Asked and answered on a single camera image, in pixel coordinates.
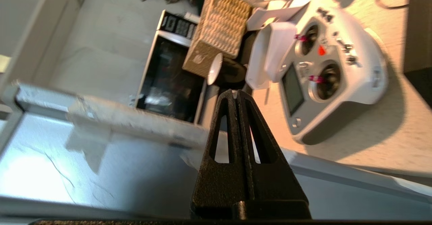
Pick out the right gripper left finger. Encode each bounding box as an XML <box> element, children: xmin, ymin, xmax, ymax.
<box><xmin>191</xmin><ymin>89</ymin><xmax>244</xmax><ymax>219</ymax></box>

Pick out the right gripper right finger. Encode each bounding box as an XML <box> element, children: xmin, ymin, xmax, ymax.
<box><xmin>236</xmin><ymin>90</ymin><xmax>312</xmax><ymax>219</ymax></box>

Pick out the fridge drawer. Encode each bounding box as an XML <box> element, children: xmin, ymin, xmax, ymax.
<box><xmin>0</xmin><ymin>82</ymin><xmax>432</xmax><ymax>221</ymax></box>

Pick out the white bowl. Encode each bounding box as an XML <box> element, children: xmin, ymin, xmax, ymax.
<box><xmin>207</xmin><ymin>53</ymin><xmax>223</xmax><ymax>85</ymax></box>

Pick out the microwave oven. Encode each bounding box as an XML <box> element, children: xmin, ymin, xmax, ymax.
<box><xmin>136</xmin><ymin>10</ymin><xmax>207</xmax><ymax>124</ymax></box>

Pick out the white radio remote controller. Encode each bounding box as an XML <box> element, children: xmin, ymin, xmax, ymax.
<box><xmin>279</xmin><ymin>6</ymin><xmax>388</xmax><ymax>145</ymax></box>

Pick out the woven wicker basket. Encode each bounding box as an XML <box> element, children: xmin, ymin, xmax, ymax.
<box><xmin>182</xmin><ymin>0</ymin><xmax>253</xmax><ymax>78</ymax></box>

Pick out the dark box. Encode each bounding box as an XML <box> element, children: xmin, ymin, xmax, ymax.
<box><xmin>403</xmin><ymin>0</ymin><xmax>432</xmax><ymax>109</ymax></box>

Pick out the white phone holder bracket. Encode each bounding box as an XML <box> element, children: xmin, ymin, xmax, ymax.
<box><xmin>245</xmin><ymin>0</ymin><xmax>313</xmax><ymax>90</ymax></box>

